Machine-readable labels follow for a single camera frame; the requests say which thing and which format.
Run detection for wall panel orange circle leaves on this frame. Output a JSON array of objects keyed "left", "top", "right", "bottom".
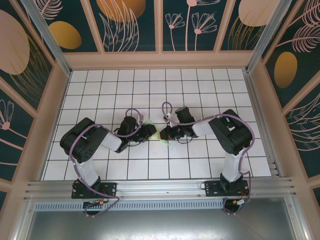
[{"left": 89, "top": 0, "right": 160, "bottom": 53}]

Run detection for wall panel peach circle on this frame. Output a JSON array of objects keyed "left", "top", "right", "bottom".
[{"left": 218, "top": 0, "right": 279, "bottom": 52}]

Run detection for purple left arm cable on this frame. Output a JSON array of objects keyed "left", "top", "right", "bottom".
[{"left": 69, "top": 108, "right": 145, "bottom": 219}]

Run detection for aluminium front rail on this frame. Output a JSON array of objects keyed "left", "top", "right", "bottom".
[{"left": 23, "top": 176, "right": 300, "bottom": 203}]

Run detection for wall panel single pink flower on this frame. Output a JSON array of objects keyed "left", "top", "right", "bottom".
[{"left": 0, "top": 76, "right": 36, "bottom": 185}]

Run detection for aluminium corner post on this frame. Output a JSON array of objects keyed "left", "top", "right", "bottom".
[
  {"left": 21, "top": 0, "right": 73, "bottom": 77},
  {"left": 244, "top": 0, "right": 293, "bottom": 74}
]

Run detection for grey slotted cable duct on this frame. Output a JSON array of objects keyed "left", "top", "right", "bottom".
[{"left": 33, "top": 198, "right": 226, "bottom": 212}]

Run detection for wall panel large peach oval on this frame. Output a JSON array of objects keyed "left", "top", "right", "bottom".
[{"left": 0, "top": 0, "right": 56, "bottom": 113}]

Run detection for wall panel orange oval fern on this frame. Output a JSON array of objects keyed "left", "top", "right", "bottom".
[{"left": 261, "top": 0, "right": 320, "bottom": 109}]

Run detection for small circuit board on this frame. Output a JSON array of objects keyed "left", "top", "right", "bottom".
[
  {"left": 83, "top": 199, "right": 106, "bottom": 209},
  {"left": 233, "top": 197, "right": 252, "bottom": 208}
]

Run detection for wall panel pink flowers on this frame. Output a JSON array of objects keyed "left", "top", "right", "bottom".
[{"left": 161, "top": 0, "right": 236, "bottom": 53}]

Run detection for light green paper sheet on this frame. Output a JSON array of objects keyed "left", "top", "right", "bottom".
[{"left": 142, "top": 118, "right": 171, "bottom": 146}]

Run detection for wall panel pink fern leaves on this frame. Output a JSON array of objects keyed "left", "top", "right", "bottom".
[{"left": 284, "top": 74, "right": 320, "bottom": 180}]

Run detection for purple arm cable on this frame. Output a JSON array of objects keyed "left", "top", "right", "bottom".
[
  {"left": 161, "top": 101, "right": 256, "bottom": 216},
  {"left": 69, "top": 108, "right": 145, "bottom": 219}
]

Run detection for aluminium side rail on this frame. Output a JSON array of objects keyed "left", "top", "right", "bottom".
[{"left": 242, "top": 69, "right": 285, "bottom": 178}]

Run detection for grey metal front plate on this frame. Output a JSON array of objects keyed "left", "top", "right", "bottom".
[{"left": 14, "top": 197, "right": 310, "bottom": 240}]

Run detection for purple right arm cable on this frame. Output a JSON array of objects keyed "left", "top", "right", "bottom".
[{"left": 161, "top": 101, "right": 256, "bottom": 216}]

